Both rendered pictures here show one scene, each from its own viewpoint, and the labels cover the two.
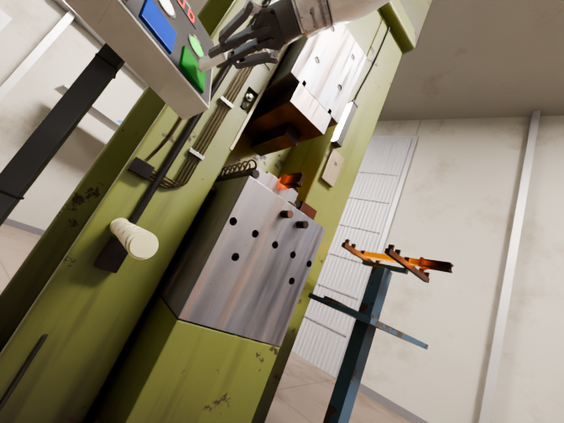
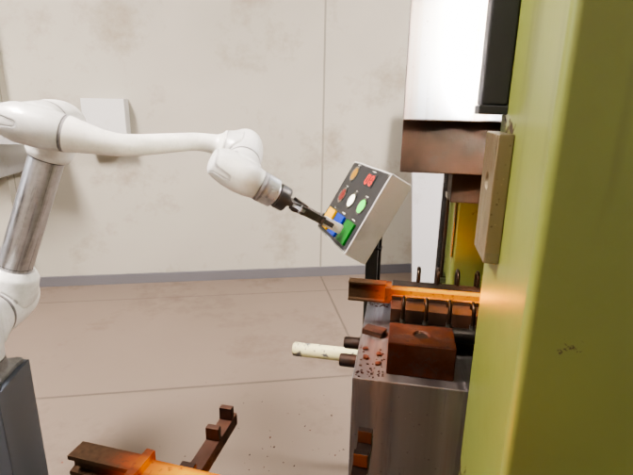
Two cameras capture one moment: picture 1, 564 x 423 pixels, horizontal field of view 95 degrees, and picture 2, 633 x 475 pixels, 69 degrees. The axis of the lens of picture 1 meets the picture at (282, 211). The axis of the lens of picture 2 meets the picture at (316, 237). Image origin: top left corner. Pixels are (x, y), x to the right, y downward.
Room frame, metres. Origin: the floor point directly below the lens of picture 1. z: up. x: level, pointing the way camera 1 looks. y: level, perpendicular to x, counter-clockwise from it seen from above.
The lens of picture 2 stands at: (1.41, -0.76, 1.38)
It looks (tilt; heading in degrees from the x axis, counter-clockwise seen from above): 16 degrees down; 133
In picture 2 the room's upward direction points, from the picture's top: 1 degrees clockwise
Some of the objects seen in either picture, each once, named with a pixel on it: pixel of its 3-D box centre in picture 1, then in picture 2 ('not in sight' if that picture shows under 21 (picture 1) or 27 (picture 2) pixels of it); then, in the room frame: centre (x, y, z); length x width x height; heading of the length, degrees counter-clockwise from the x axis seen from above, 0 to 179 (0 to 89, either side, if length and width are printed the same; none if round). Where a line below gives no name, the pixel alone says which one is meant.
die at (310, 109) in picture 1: (281, 122); (510, 145); (1.05, 0.17, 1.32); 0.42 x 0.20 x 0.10; 33
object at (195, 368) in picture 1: (173, 368); not in sight; (1.09, 0.13, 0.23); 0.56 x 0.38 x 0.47; 33
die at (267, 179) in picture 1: (248, 190); (488, 313); (1.05, 0.17, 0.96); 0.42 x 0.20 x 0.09; 33
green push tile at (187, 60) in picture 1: (191, 70); (347, 233); (0.52, 0.32, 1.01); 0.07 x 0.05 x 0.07; 148
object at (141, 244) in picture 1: (128, 233); (360, 355); (0.61, 0.30, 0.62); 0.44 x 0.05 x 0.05; 33
